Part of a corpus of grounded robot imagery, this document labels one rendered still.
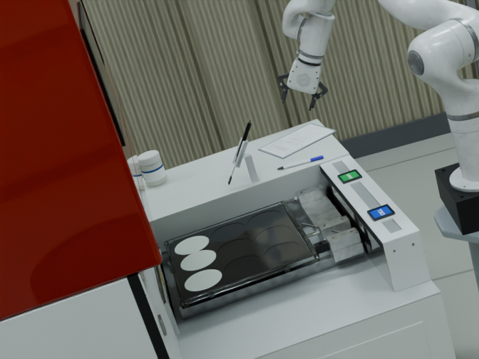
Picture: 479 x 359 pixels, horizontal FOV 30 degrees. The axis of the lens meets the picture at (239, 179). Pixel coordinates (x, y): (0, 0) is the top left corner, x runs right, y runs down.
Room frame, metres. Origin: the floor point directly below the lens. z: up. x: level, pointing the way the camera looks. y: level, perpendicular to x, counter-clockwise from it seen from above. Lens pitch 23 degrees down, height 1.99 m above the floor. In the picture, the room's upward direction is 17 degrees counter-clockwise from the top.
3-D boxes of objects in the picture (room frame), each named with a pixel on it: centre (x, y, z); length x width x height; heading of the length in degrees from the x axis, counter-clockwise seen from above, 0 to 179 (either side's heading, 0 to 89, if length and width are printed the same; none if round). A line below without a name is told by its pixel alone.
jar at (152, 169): (2.62, 0.25, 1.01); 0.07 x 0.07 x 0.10
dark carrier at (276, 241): (2.14, 0.07, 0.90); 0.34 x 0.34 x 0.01; 4
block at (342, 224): (2.10, -0.20, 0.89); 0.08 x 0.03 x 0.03; 94
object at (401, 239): (2.11, -0.30, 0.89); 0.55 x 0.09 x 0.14; 4
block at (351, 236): (2.02, -0.21, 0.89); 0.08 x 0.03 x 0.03; 94
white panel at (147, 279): (1.94, 0.28, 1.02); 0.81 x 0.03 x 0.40; 4
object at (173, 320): (2.11, 0.27, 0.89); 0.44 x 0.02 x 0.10; 4
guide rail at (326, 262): (2.03, 0.00, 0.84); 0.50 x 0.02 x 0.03; 94
